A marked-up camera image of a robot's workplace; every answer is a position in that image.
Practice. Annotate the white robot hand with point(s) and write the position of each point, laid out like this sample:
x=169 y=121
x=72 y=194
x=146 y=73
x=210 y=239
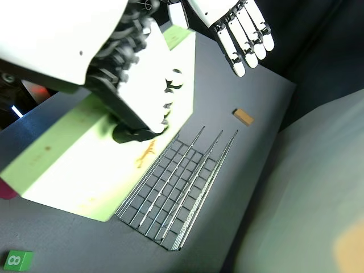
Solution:
x=57 y=37
x=241 y=31

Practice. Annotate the pale green book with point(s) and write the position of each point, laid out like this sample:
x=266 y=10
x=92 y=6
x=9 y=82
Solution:
x=71 y=182

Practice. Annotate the tan wooden block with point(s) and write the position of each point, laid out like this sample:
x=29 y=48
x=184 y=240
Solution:
x=243 y=116

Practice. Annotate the magenta round block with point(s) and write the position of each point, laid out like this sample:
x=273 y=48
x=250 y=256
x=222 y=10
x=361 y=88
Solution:
x=6 y=192

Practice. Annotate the blurred grey rounded body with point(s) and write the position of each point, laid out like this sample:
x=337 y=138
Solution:
x=298 y=185

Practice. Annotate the grey table cloth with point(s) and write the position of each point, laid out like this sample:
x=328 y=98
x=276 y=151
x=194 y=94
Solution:
x=85 y=247

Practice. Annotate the green number eight block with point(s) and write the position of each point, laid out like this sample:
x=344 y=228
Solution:
x=17 y=260

